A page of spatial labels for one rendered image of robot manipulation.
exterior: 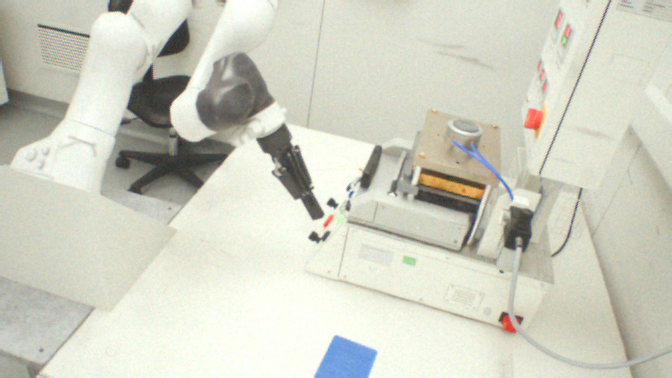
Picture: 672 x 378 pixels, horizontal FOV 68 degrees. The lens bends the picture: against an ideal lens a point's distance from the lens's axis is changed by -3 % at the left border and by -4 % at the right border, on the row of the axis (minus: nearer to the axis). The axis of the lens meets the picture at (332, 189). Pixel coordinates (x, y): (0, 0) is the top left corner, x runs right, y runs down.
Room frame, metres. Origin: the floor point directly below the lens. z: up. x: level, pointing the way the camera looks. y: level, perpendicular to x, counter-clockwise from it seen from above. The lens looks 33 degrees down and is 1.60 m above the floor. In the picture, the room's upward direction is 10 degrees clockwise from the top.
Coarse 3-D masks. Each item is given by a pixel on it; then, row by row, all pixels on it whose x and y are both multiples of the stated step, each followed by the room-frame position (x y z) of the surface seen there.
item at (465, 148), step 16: (432, 112) 1.18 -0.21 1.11; (432, 128) 1.09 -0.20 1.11; (448, 128) 1.04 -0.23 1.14; (464, 128) 1.03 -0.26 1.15; (480, 128) 1.06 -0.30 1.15; (496, 128) 1.16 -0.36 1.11; (432, 144) 1.01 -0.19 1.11; (448, 144) 1.02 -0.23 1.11; (464, 144) 1.02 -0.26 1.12; (480, 144) 1.05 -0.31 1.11; (496, 144) 1.07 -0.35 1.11; (416, 160) 0.94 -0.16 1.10; (432, 160) 0.93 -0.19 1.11; (448, 160) 0.95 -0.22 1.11; (464, 160) 0.96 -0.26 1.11; (480, 160) 0.91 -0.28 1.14; (496, 160) 0.99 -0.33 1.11; (464, 176) 0.92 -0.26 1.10; (480, 176) 0.91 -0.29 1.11; (496, 176) 0.89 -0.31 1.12
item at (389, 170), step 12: (384, 156) 1.18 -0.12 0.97; (384, 168) 1.12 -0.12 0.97; (396, 168) 1.13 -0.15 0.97; (372, 180) 1.05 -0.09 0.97; (384, 180) 1.06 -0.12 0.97; (396, 180) 1.00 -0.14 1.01; (360, 192) 0.99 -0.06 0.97; (396, 192) 1.01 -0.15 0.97; (468, 228) 0.93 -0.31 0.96; (480, 228) 0.93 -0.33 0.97
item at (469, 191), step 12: (420, 180) 0.96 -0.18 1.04; (432, 180) 0.96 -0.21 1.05; (444, 180) 0.96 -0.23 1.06; (456, 180) 0.96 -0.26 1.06; (468, 180) 0.97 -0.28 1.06; (432, 192) 0.96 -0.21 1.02; (444, 192) 0.95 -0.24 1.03; (456, 192) 0.95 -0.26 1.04; (468, 192) 0.95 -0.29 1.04; (480, 192) 0.94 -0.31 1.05
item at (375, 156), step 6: (372, 150) 1.12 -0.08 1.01; (378, 150) 1.13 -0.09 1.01; (372, 156) 1.09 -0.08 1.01; (378, 156) 1.11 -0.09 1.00; (372, 162) 1.06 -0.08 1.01; (366, 168) 1.03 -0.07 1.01; (372, 168) 1.04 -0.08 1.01; (366, 174) 1.01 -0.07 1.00; (366, 180) 1.01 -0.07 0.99; (366, 186) 1.01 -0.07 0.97
